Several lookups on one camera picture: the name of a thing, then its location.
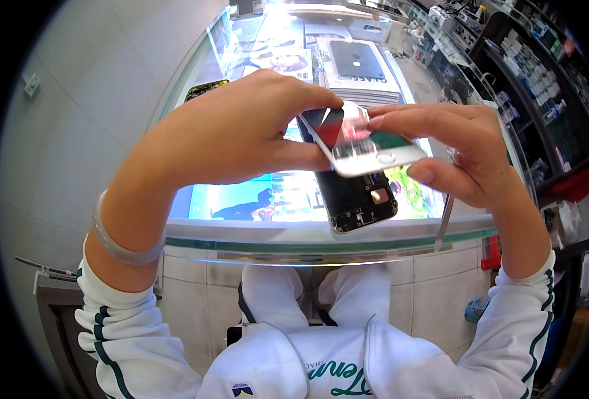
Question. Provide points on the person's left hand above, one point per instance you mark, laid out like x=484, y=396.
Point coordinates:
x=214, y=134

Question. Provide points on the person's right hand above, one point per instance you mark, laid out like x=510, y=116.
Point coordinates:
x=474, y=154

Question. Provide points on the white phone screen panel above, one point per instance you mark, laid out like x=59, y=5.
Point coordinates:
x=399, y=157

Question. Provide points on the clear protective film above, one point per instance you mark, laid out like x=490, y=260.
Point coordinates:
x=357, y=127

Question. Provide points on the shelf with phone accessories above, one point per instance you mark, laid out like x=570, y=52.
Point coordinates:
x=539, y=80

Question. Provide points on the red plastic object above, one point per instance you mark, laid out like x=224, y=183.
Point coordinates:
x=492, y=257

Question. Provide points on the red cloth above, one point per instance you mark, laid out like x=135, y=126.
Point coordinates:
x=578, y=182

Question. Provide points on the clear plastic bag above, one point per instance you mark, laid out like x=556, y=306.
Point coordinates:
x=568, y=222

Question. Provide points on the open phone body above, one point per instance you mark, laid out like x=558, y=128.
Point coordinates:
x=359, y=199

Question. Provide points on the glass display counter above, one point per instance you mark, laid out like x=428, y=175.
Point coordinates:
x=294, y=234

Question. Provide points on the stack of screen protector boxes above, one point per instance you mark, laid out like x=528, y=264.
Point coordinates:
x=362, y=90

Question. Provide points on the dark phone back cover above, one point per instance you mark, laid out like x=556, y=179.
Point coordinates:
x=357, y=59

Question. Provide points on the person's legs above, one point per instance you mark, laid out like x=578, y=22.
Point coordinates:
x=274, y=299

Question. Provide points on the grey chair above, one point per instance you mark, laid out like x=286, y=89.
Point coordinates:
x=60, y=319

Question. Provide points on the person's body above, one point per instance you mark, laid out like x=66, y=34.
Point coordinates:
x=344, y=364

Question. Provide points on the black yellow phone frame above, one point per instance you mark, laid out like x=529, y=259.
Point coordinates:
x=205, y=89

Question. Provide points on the white wall socket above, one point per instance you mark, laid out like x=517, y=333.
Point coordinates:
x=32, y=85

